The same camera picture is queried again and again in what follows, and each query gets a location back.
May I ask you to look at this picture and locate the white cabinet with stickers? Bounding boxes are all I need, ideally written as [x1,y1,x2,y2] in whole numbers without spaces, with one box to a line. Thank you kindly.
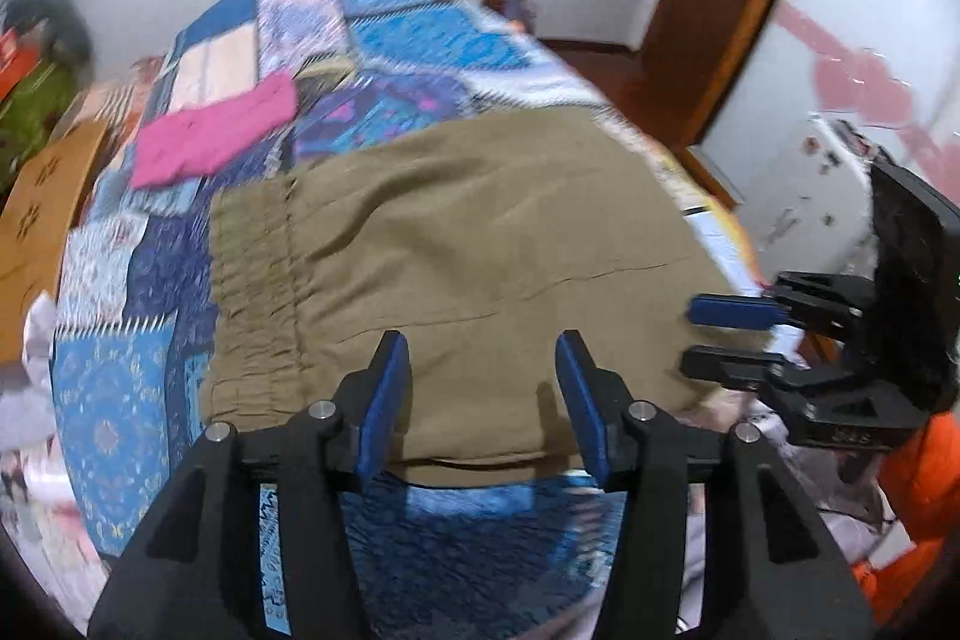
[686,115,886,296]

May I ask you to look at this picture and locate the wooden door frame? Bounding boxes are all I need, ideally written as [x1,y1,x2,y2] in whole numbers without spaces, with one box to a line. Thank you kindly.
[536,0,820,210]

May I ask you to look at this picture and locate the red box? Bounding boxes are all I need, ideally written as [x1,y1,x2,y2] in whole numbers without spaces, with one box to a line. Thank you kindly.
[0,29,38,100]

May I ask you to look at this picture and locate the pink folded cloth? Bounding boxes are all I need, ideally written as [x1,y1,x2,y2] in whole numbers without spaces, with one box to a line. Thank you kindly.
[129,71,299,190]

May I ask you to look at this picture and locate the wooden headboard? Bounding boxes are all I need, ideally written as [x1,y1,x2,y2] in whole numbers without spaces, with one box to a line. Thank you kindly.
[0,119,112,365]

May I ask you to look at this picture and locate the green cloth pile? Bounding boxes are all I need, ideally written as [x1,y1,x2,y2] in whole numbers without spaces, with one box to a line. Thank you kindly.
[0,0,95,195]

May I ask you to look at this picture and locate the olive khaki pants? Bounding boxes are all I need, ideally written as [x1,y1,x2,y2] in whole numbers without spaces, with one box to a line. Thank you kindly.
[196,110,758,489]

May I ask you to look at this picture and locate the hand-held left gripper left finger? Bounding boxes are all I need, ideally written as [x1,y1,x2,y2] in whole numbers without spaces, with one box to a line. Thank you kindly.
[88,329,413,640]

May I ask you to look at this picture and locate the blue patchwork bedspread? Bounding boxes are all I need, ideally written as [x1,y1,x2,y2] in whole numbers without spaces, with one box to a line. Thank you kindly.
[49,0,807,638]

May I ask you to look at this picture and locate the white crumpled cloth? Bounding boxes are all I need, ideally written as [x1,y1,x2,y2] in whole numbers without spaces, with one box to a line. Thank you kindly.
[0,295,59,453]

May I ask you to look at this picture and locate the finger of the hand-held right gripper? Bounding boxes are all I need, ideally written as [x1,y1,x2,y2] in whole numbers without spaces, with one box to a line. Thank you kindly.
[688,271,877,341]
[679,345,863,401]

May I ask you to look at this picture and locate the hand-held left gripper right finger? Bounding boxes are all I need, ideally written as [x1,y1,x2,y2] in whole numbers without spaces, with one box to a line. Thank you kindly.
[554,329,877,640]

